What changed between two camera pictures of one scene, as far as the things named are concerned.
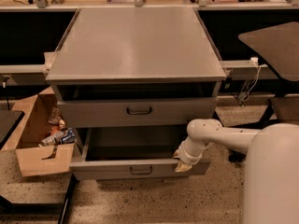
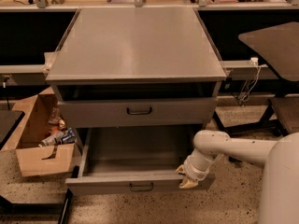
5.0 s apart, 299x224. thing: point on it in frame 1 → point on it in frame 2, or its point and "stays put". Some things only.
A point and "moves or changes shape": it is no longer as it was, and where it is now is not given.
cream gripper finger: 177,154 → 180,169
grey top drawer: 112,112 stays put
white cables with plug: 254,61 stays put
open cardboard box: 33,158 stays put
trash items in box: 59,133 stays put
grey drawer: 131,153 moves or changes shape
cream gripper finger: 182,167 → 188,183
